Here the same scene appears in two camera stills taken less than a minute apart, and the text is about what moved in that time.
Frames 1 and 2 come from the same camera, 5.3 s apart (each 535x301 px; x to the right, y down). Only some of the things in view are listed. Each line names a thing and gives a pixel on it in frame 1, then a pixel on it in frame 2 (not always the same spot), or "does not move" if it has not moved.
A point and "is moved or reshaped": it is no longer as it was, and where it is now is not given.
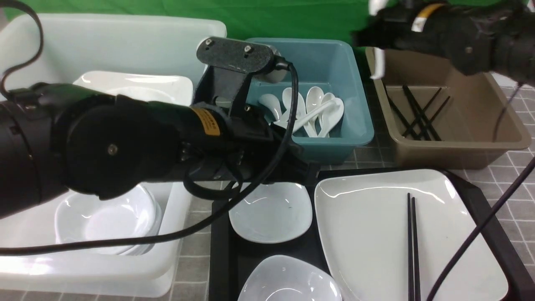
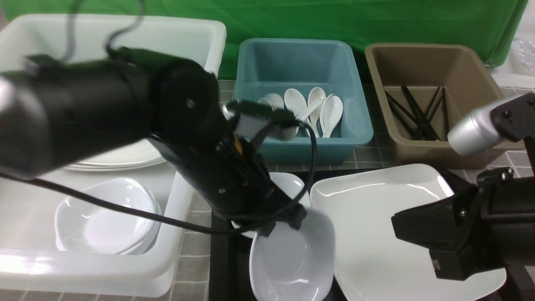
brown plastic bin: (439, 118) does not move
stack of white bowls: (135, 213) does not move
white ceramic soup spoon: (284, 124) to (302, 115)
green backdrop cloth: (272, 21) does not move
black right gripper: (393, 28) to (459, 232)
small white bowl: (284, 278) is moved or reshaped
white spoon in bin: (301, 109) does not move
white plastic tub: (153, 58) does not move
